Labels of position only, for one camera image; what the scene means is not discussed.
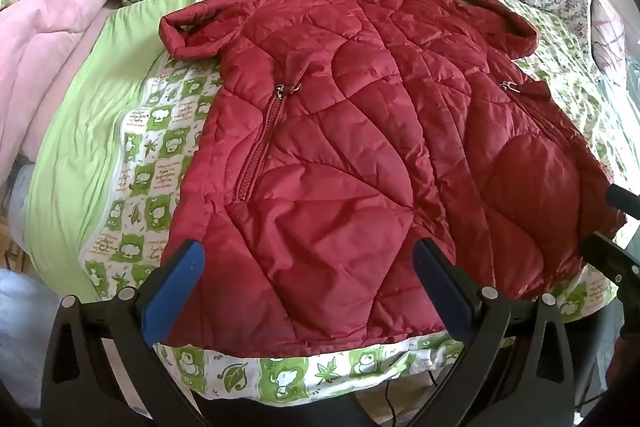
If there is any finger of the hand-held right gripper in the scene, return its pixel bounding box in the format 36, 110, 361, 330
606, 183, 640, 220
581, 231, 640, 289

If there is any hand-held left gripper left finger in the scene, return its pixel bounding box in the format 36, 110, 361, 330
40, 239, 211, 427

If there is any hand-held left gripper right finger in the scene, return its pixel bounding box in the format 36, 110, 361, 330
400, 238, 576, 427

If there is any red quilted jacket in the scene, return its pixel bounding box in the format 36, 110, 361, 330
159, 0, 627, 359

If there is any green printed blanket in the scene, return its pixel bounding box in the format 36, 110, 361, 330
25, 0, 640, 413

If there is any pale cloth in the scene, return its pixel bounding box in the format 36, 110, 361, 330
0, 167, 68, 413

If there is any pale floral print pillow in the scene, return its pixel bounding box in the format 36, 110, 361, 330
590, 0, 632, 88

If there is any pink quilt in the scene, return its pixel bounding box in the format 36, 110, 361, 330
0, 0, 118, 172

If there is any black cable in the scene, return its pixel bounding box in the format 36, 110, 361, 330
382, 374, 401, 427

